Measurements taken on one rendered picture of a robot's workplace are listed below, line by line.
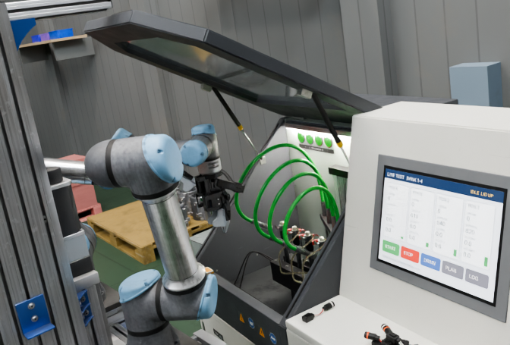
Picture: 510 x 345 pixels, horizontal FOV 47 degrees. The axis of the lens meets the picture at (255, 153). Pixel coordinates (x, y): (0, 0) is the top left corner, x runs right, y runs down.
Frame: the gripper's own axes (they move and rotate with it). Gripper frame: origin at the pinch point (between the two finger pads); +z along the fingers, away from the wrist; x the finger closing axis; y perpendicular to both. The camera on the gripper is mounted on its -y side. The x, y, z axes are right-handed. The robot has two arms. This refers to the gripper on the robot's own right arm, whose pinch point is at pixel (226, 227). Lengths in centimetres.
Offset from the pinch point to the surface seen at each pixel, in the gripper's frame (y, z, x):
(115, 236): -54, 112, -349
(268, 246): -39, 32, -43
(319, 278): -18.5, 17.8, 23.0
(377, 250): -29.2, 7.2, 39.5
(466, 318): -28, 16, 72
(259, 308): -4.3, 28.9, 6.1
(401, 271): -28, 10, 49
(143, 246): -60, 108, -290
